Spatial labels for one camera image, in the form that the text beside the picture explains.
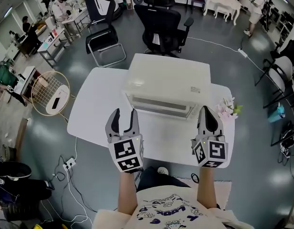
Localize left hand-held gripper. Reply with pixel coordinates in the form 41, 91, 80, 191
105, 108, 145, 174

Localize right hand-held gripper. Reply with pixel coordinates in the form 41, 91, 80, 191
191, 105, 229, 168

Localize white glass oven door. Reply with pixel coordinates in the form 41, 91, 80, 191
127, 95, 194, 121

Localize person's right forearm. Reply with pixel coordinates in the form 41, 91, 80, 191
197, 167, 218, 209

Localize person's left forearm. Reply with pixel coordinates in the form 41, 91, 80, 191
117, 172, 138, 216

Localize white oven housing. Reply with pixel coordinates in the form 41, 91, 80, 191
122, 53, 211, 121

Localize pink flowers in cream pot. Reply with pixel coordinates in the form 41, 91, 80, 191
216, 97, 243, 121

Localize dark trousers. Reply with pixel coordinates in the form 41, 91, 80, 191
136, 166, 193, 193

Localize beige rug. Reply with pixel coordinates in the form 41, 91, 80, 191
185, 179, 232, 211

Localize teal bag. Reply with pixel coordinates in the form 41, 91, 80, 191
267, 103, 285, 123

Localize black cantilever chair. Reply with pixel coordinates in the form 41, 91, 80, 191
85, 0, 126, 68

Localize cream printed shirt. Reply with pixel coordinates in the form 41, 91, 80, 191
92, 191, 255, 229

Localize white top red cabinet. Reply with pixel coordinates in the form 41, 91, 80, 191
14, 65, 42, 100

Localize black office chair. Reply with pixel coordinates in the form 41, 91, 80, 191
134, 0, 194, 57

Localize small white desk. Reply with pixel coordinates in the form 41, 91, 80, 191
37, 27, 73, 68

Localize black round tub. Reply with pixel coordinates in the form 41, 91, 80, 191
0, 161, 32, 180

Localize long white desk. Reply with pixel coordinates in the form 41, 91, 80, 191
62, 7, 90, 37

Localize white ornate table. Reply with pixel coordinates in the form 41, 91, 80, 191
203, 0, 242, 26

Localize yellow and black toolbox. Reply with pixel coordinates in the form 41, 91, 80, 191
33, 223, 66, 229

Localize black and white machine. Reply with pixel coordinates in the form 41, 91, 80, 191
82, 0, 124, 25

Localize black floor cable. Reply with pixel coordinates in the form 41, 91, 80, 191
51, 155, 100, 213

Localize tangled black cables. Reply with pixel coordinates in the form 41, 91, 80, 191
278, 122, 294, 171

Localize gold wire chair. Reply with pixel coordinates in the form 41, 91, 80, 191
31, 70, 76, 116

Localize thin white cable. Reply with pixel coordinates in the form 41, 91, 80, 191
187, 36, 240, 52

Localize white floor cable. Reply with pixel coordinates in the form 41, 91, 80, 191
41, 137, 93, 224

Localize grey seat black frame chair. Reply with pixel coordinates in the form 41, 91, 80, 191
254, 56, 294, 97

